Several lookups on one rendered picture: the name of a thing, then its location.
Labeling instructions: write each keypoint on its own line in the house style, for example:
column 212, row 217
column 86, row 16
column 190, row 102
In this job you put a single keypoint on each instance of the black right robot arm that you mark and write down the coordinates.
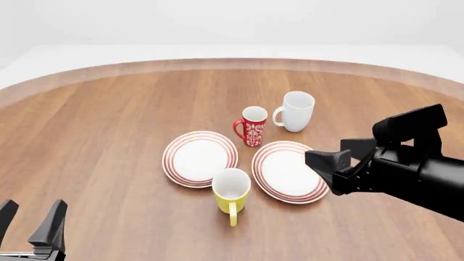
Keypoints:
column 417, row 176

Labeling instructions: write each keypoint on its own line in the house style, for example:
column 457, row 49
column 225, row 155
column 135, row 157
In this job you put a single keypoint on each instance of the yellow and white mug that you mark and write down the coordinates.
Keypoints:
column 226, row 204

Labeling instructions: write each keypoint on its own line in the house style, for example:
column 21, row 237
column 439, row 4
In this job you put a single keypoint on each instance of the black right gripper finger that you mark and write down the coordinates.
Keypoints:
column 324, row 163
column 359, row 148

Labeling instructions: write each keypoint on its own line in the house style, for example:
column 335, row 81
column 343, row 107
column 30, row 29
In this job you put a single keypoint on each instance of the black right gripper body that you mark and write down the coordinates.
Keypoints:
column 357, row 179

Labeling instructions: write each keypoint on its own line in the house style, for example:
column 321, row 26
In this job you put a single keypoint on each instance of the white plate with red rings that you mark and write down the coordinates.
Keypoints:
column 286, row 174
column 199, row 159

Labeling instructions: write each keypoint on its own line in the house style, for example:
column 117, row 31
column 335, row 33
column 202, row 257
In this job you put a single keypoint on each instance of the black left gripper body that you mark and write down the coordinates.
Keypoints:
column 43, row 256

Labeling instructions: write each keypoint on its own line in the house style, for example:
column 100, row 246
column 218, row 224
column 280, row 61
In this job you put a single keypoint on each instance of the red patterned mug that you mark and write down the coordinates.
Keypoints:
column 253, row 130

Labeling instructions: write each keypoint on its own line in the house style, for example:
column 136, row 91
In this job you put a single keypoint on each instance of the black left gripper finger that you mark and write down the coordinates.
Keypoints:
column 6, row 210
column 52, row 228

